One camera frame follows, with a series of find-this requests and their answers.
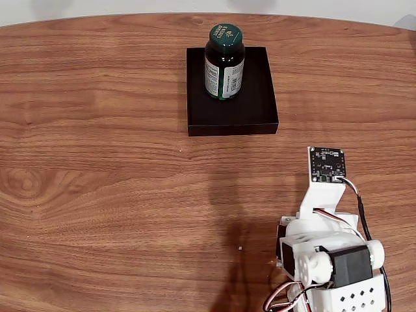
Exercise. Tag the black camera board white mount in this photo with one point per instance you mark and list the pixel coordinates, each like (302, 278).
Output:
(328, 164)

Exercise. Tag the shallow black box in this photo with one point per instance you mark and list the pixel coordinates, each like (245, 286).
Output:
(247, 107)

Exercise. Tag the green pill bottle white label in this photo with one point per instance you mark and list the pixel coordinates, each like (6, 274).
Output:
(224, 71)

